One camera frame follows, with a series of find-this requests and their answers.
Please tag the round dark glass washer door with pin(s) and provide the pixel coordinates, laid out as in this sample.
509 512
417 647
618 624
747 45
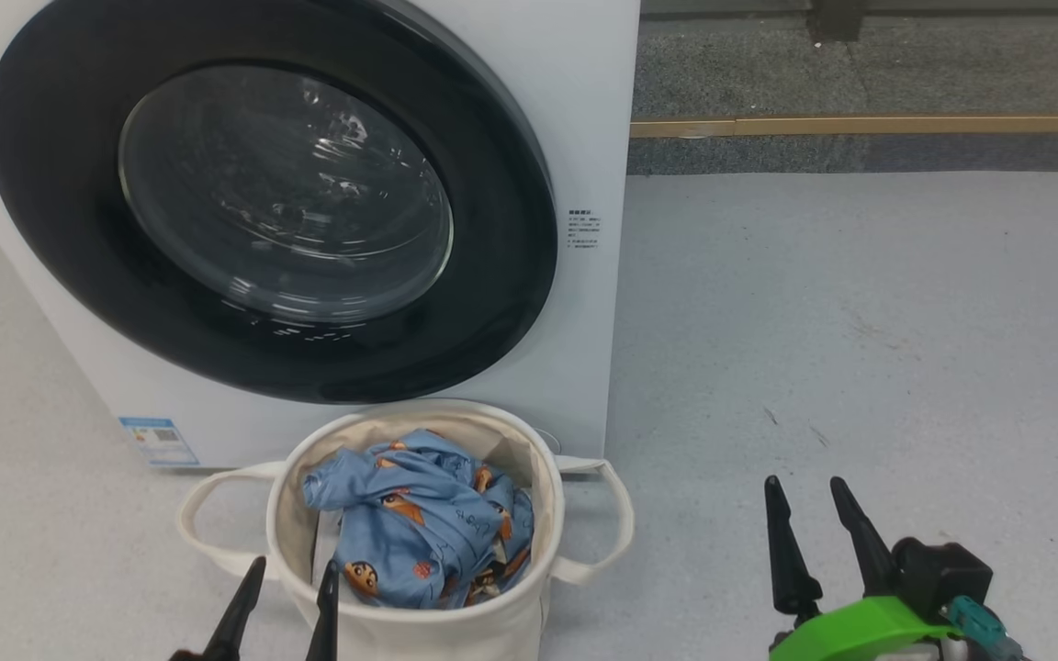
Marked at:
492 303

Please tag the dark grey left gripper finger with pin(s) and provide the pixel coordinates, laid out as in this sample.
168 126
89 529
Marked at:
237 615
325 624

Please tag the blue patterned garment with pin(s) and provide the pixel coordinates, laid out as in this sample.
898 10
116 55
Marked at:
428 514

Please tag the dark metal post base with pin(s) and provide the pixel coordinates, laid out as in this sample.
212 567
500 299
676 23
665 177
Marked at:
837 18

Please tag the cream fabric laundry basket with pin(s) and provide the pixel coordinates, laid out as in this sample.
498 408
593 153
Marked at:
455 633

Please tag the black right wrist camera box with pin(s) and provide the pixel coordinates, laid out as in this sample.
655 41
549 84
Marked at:
947 569

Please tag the blue energy label sticker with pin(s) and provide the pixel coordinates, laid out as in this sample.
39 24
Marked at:
159 442

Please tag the white front-load washing machine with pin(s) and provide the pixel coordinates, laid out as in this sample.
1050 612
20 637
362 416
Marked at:
575 110

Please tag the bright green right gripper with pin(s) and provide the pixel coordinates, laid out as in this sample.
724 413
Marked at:
860 629

